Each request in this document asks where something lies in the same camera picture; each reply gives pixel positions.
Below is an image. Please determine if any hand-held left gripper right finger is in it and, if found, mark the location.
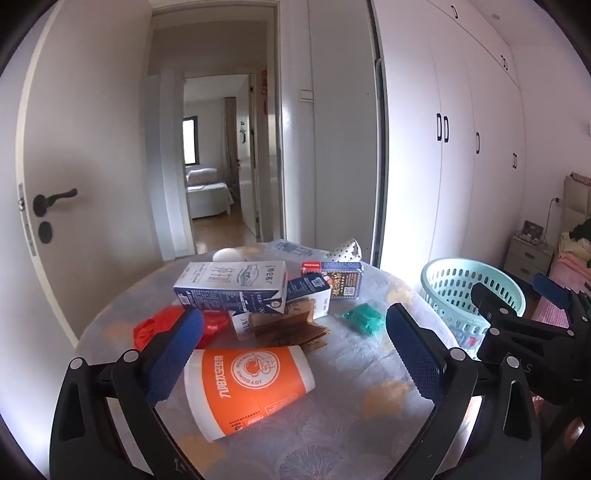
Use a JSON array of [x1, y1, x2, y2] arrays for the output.
[[385, 302, 543, 480]]

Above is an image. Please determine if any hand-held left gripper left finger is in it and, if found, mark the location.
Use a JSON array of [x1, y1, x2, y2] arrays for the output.
[[48, 307, 206, 480]]

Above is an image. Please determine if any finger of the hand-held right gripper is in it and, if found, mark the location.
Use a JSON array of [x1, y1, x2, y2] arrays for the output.
[[532, 272, 591, 333], [470, 281, 520, 324]]

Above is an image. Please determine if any teal plastic basket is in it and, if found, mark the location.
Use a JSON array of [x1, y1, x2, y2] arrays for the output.
[[420, 257, 527, 352]]

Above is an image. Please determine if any orange paper cup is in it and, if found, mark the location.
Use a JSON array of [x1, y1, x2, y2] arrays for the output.
[[184, 345, 316, 443]]

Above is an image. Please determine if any white blue milk carton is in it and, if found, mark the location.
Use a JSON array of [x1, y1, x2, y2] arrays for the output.
[[173, 261, 288, 315]]

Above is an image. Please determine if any clear plastic bottle blue cap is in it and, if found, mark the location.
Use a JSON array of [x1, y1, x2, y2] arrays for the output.
[[272, 239, 324, 260]]

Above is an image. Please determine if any pink blanket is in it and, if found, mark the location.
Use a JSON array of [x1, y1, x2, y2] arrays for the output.
[[533, 255, 591, 324]]

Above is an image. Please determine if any red plastic bag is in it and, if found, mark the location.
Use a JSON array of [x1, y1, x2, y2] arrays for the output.
[[133, 307, 232, 352]]

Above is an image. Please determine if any clear plastic wrapper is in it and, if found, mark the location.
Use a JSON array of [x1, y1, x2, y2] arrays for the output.
[[450, 318, 485, 348]]

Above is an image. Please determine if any white nightstand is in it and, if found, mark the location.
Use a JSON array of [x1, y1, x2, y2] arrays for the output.
[[503, 233, 555, 280]]

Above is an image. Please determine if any folded clothes pile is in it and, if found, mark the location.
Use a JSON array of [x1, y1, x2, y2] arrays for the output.
[[558, 222, 591, 260]]

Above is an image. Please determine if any green plastic wrapper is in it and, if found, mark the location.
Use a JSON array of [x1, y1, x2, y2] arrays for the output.
[[335, 302, 386, 337]]

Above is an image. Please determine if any grey printed tablecloth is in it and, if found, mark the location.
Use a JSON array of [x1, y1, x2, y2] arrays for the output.
[[76, 239, 467, 480]]

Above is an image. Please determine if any white torn carton piece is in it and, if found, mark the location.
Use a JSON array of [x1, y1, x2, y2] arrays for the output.
[[230, 311, 254, 342]]

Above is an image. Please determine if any beige padded headboard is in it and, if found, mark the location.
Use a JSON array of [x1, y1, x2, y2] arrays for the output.
[[561, 173, 591, 241]]

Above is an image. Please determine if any dark snack box red label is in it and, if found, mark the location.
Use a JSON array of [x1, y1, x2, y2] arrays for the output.
[[301, 261, 364, 301]]

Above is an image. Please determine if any white round object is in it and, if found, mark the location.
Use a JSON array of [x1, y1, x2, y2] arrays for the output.
[[212, 247, 246, 265]]

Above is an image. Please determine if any brown folded cardboard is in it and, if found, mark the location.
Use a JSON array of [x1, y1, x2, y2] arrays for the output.
[[249, 309, 331, 354]]

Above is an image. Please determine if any white dotted paper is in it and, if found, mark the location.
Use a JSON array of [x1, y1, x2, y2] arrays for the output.
[[325, 237, 363, 264]]

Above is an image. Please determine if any small blue carton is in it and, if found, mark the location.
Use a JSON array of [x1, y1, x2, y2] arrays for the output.
[[285, 272, 332, 320]]

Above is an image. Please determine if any white wardrobe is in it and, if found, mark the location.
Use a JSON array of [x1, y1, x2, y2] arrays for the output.
[[369, 0, 527, 296]]

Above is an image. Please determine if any white bed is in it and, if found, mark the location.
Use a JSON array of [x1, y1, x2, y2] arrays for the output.
[[186, 167, 234, 219]]

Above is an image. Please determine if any dark framed window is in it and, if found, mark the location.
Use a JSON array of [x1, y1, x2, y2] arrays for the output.
[[182, 117, 199, 166]]

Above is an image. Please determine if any beige curtain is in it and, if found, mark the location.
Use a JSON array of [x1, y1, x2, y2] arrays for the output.
[[223, 97, 237, 185]]

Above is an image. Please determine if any white room door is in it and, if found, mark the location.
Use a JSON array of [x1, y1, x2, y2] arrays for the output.
[[16, 0, 153, 340]]

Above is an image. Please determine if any white charger cable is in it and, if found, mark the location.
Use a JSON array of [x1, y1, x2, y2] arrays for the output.
[[546, 197, 562, 241]]

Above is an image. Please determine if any black door handle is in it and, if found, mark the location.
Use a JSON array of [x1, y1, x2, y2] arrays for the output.
[[33, 188, 78, 217]]

